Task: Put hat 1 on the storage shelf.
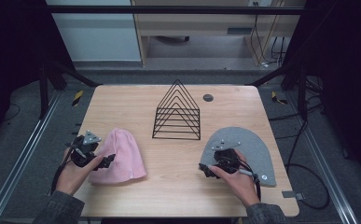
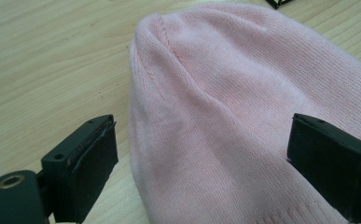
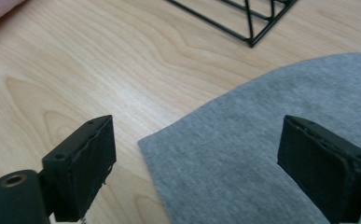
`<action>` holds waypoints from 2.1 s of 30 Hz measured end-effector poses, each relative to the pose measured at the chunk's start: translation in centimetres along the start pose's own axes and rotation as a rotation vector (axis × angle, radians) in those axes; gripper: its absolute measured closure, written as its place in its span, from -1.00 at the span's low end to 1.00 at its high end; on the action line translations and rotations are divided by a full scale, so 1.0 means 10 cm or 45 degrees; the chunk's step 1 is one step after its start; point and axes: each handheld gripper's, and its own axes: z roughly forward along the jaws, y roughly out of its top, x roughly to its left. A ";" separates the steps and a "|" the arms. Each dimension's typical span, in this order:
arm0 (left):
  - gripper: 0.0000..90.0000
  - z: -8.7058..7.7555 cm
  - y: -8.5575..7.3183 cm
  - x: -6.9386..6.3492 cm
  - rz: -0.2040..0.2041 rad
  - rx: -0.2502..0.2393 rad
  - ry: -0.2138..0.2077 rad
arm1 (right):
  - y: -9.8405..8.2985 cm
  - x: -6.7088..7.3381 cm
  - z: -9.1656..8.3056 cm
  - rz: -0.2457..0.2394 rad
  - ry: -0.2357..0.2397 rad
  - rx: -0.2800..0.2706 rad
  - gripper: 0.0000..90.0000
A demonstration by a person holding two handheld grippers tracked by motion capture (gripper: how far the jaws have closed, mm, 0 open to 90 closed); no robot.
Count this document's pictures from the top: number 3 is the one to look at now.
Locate black wire rack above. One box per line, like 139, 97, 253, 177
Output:
165, 0, 299, 49

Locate grey beanie hat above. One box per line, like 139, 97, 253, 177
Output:
137, 51, 361, 224

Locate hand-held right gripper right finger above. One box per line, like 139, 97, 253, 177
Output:
276, 114, 361, 224

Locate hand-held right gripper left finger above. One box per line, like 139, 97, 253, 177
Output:
41, 114, 118, 223

